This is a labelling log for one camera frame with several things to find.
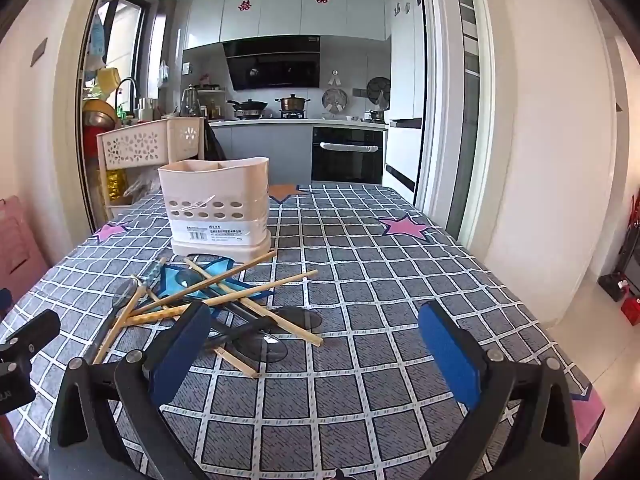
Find bunch of wooden chopsticks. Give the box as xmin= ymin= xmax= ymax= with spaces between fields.
xmin=92 ymin=250 xmax=325 ymax=378

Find gold foil bag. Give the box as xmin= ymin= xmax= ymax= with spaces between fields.
xmin=104 ymin=169 xmax=129 ymax=206

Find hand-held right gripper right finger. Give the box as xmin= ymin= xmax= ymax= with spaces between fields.
xmin=417 ymin=301 xmax=583 ymax=480

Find grey checked star tablecloth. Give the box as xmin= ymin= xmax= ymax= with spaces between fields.
xmin=0 ymin=182 xmax=606 ymax=480

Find black round splatter screen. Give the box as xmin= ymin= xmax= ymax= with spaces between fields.
xmin=366 ymin=76 xmax=392 ymax=107

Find black floor object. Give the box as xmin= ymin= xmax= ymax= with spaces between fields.
xmin=597 ymin=271 xmax=629 ymax=302

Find white refrigerator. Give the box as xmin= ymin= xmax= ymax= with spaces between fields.
xmin=382 ymin=0 xmax=427 ymax=206

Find round steamer rack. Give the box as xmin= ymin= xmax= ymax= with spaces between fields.
xmin=321 ymin=87 xmax=349 ymax=114

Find black built-in oven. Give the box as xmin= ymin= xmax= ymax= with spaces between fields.
xmin=310 ymin=126 xmax=386 ymax=185

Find yellow plastic container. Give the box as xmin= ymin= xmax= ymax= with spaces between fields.
xmin=97 ymin=67 xmax=122 ymax=94

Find sliding door frame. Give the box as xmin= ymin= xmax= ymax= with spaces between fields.
xmin=418 ymin=0 xmax=501 ymax=248

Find glass kettle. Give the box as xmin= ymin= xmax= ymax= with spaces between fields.
xmin=179 ymin=84 xmax=202 ymax=117

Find curved kitchen faucet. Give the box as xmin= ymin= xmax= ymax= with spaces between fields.
xmin=116 ymin=77 xmax=141 ymax=117

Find red canister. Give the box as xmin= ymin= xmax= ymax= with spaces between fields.
xmin=620 ymin=294 xmax=640 ymax=327

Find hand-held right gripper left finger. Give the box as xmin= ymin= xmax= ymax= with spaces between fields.
xmin=48 ymin=301 xmax=212 ymax=480

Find pink chair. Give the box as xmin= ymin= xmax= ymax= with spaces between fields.
xmin=0 ymin=194 xmax=49 ymax=307

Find white wall cabinets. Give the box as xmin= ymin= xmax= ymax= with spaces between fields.
xmin=184 ymin=0 xmax=392 ymax=52

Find steel cooking pot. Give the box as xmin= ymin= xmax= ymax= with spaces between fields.
xmin=274 ymin=93 xmax=311 ymax=114

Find grey base cabinets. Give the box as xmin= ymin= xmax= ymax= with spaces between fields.
xmin=207 ymin=123 xmax=314 ymax=184

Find beige plastic utensil holder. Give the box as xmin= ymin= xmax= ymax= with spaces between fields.
xmin=157 ymin=157 xmax=274 ymax=264

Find beige perforated basket trolley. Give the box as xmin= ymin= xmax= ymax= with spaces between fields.
xmin=96 ymin=117 xmax=207 ymax=207

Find black wok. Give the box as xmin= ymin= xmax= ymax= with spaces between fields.
xmin=227 ymin=98 xmax=269 ymax=119

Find black range hood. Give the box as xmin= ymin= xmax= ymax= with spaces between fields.
xmin=222 ymin=35 xmax=321 ymax=92

